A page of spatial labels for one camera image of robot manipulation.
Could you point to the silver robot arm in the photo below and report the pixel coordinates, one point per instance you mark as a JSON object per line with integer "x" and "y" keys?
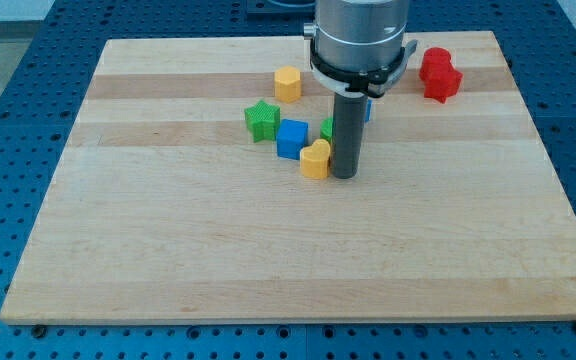
{"x": 358, "y": 35}

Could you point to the green star block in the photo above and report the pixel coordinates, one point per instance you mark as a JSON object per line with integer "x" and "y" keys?
{"x": 262, "y": 121}

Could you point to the yellow hexagon block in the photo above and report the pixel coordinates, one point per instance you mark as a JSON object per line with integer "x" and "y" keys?
{"x": 287, "y": 84}

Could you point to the red star block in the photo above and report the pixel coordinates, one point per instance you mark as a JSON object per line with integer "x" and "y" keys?
{"x": 440, "y": 83}

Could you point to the yellow heart block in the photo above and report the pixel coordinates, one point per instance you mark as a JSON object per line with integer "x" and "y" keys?
{"x": 314, "y": 160}

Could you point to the blue cube block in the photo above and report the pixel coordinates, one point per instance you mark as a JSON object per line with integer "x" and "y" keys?
{"x": 291, "y": 138}

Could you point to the green round block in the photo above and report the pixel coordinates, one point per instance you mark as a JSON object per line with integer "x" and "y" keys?
{"x": 326, "y": 129}

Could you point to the wooden board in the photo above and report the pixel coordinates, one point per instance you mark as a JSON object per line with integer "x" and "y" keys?
{"x": 163, "y": 210}

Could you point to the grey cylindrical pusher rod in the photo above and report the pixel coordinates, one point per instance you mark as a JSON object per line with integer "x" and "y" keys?
{"x": 347, "y": 132}

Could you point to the blue block behind rod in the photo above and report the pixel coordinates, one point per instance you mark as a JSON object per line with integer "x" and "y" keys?
{"x": 368, "y": 113}

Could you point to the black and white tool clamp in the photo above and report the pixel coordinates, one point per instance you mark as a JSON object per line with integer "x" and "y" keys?
{"x": 350, "y": 84}

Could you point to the red cylinder block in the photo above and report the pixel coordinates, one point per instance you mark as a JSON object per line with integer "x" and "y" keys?
{"x": 435, "y": 60}

